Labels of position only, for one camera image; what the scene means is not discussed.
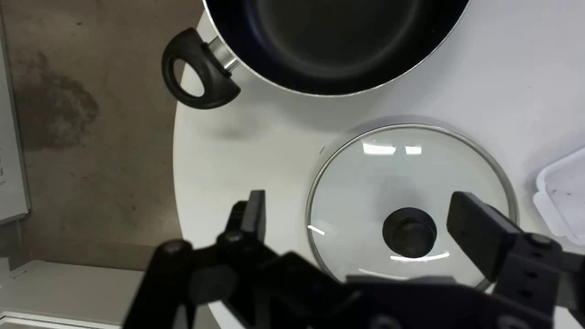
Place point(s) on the white cabinet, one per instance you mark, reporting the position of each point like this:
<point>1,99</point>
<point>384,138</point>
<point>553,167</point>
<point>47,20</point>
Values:
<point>68,292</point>

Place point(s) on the white plastic tray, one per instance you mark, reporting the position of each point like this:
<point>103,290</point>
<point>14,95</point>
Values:
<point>564,192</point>

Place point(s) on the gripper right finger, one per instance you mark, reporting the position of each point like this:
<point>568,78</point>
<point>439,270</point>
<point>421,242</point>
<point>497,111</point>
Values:
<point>507,246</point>

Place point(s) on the glass pot lid black knob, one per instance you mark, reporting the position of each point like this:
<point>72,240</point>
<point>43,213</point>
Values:
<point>402,201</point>

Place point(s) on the white board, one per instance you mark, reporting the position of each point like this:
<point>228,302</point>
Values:
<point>11,137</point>

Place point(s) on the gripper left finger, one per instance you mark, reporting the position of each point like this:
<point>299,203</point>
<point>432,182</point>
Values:
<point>237,269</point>

